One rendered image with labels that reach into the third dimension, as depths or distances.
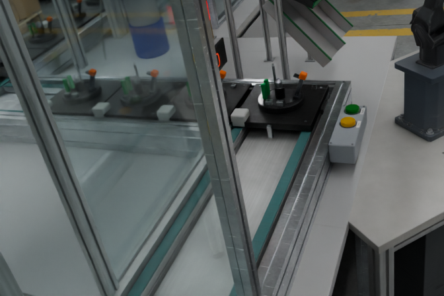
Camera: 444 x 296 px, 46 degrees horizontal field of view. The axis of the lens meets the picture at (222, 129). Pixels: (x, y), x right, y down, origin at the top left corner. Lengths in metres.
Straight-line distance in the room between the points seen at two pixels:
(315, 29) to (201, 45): 1.28
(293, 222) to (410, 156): 0.48
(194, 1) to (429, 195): 0.97
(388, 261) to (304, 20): 0.87
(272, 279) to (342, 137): 0.51
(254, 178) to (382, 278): 0.40
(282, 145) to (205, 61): 0.94
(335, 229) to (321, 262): 0.11
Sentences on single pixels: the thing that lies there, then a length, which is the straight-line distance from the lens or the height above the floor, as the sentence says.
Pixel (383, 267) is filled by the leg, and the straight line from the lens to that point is 1.36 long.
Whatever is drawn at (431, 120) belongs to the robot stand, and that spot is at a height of 0.91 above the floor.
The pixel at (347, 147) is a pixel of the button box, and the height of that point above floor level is 0.95.
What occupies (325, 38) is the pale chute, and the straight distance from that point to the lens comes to 1.86.
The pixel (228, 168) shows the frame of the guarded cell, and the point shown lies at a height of 1.37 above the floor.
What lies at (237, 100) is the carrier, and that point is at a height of 0.97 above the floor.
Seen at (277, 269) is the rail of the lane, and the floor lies 0.96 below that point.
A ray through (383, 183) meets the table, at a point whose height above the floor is 0.86.
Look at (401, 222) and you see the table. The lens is 1.33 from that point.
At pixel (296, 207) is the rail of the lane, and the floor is 0.96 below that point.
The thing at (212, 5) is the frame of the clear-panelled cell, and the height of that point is 0.98.
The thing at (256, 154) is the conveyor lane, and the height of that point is 0.92.
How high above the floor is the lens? 1.75
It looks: 31 degrees down
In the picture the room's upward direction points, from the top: 11 degrees counter-clockwise
